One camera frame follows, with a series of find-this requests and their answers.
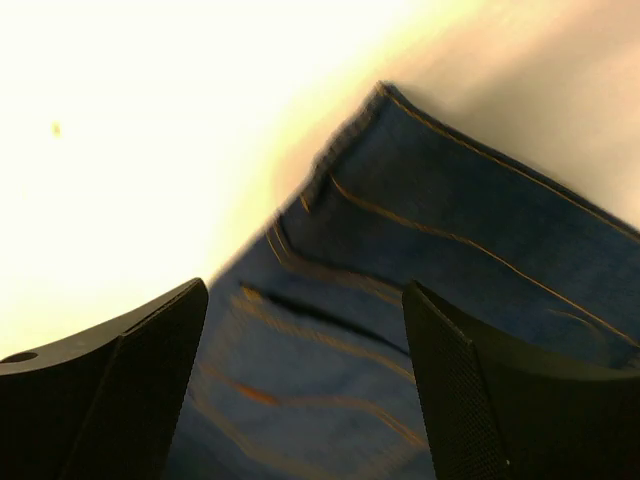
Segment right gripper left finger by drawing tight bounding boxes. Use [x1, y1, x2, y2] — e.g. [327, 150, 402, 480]
[1, 278, 208, 480]

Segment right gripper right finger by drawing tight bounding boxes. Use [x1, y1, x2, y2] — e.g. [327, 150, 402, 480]
[402, 282, 639, 479]

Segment dark blue denim trousers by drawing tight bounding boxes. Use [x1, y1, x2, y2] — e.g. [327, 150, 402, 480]
[164, 83, 639, 479]

